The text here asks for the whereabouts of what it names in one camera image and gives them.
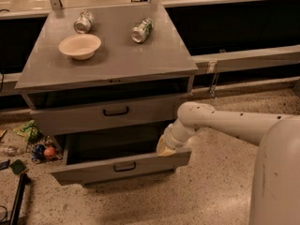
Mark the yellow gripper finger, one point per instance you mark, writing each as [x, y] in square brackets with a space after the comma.
[165, 151]

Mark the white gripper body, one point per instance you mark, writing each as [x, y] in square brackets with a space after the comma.
[172, 137]

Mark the grey drawer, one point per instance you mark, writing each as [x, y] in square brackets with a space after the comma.
[112, 114]
[101, 156]

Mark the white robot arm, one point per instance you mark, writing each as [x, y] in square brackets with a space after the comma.
[275, 194]

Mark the grey drawer cabinet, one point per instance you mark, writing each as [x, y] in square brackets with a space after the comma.
[120, 69]

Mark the grey top drawer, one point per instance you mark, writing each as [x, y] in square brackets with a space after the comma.
[112, 114]

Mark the orange ball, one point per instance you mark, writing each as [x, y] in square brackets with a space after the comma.
[50, 153]

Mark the grey metal railing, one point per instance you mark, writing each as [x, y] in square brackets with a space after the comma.
[250, 59]

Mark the green soda can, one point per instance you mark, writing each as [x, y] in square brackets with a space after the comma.
[142, 30]

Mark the blue can on floor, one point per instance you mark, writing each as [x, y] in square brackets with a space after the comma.
[38, 153]

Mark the green chip bag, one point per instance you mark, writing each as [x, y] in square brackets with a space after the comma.
[29, 131]

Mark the black stand leg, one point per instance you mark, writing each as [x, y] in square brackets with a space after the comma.
[14, 216]

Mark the silver crushed can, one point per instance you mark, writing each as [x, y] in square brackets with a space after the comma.
[84, 22]

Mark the green sponge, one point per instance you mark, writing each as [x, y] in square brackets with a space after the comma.
[18, 167]

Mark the clear plastic bottle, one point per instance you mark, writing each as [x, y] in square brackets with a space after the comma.
[10, 151]

